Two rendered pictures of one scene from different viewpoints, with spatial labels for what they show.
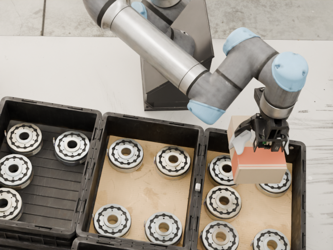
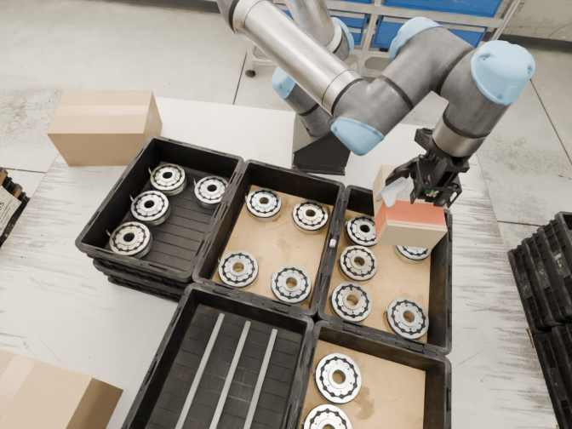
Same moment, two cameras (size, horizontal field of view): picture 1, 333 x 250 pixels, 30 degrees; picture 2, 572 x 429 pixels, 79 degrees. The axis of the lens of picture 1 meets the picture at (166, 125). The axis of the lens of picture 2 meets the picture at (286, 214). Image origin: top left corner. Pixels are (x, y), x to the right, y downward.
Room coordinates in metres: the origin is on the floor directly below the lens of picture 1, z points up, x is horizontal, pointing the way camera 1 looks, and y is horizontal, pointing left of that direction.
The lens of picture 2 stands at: (0.39, -0.05, 1.69)
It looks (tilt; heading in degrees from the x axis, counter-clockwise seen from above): 56 degrees down; 9
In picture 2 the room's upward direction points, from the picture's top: 7 degrees clockwise
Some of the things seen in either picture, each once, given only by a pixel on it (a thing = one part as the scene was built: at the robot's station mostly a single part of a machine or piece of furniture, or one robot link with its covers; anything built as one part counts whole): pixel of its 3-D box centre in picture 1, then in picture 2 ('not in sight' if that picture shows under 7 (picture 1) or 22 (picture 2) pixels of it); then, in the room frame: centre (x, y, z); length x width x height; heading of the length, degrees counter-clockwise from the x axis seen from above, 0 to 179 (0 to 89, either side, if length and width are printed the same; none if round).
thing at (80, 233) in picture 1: (143, 179); (276, 228); (0.85, 0.04, 0.92); 0.40 x 0.30 x 0.02; 179
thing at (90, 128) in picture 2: not in sight; (111, 128); (1.16, 0.74, 0.78); 0.30 x 0.22 x 0.16; 109
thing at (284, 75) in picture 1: (285, 79); (484, 89); (0.86, -0.24, 1.40); 0.09 x 0.08 x 0.11; 51
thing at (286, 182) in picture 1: (274, 176); (414, 243); (0.95, -0.33, 0.86); 0.10 x 0.10 x 0.01
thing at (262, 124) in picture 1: (270, 124); (438, 169); (0.85, -0.24, 1.24); 0.09 x 0.08 x 0.12; 10
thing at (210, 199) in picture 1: (223, 201); (358, 262); (0.84, -0.19, 0.86); 0.10 x 0.10 x 0.01
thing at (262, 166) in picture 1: (255, 149); (406, 205); (0.88, -0.24, 1.09); 0.16 x 0.12 x 0.07; 10
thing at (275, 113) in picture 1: (279, 101); (461, 133); (0.86, -0.24, 1.32); 0.08 x 0.08 x 0.05
